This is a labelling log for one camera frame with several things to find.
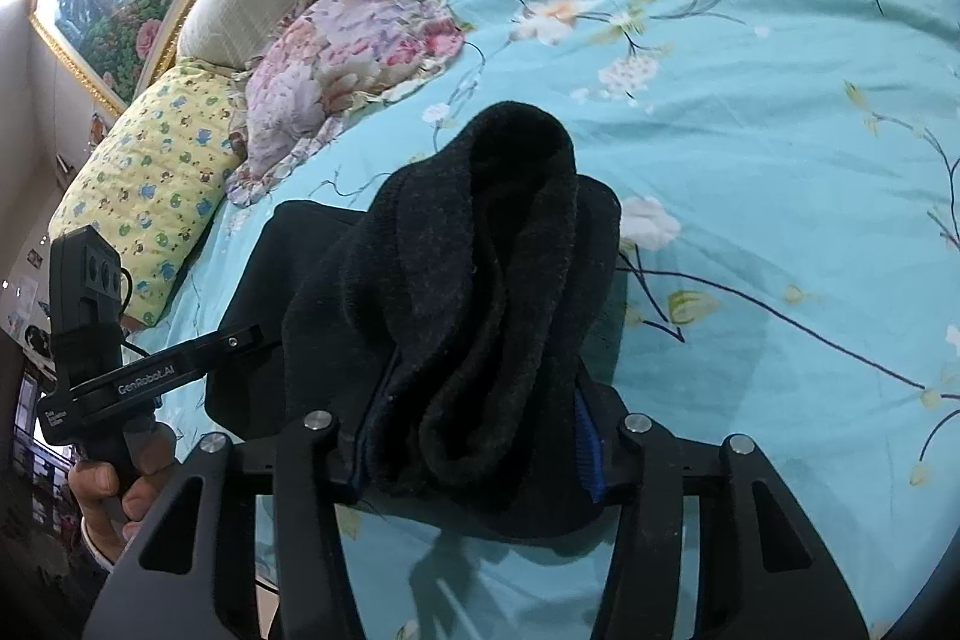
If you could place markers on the yellow cartoon print pillow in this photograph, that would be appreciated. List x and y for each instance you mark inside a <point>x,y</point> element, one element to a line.
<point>152,185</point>

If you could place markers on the pink floral ruffled pillow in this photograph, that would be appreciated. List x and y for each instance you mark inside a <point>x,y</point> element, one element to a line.
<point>325,64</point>

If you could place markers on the turquoise floral bed quilt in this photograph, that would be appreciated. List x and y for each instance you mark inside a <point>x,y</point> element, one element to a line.
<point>788,171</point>

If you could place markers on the black pants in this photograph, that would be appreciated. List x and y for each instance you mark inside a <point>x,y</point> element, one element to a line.
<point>442,325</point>

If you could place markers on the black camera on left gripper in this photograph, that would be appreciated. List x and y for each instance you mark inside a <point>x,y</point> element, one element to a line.
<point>85,287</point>

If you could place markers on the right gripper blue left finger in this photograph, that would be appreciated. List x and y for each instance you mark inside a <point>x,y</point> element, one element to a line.
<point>320,464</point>

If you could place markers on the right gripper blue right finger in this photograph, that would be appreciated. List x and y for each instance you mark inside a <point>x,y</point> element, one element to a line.
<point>628,461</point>

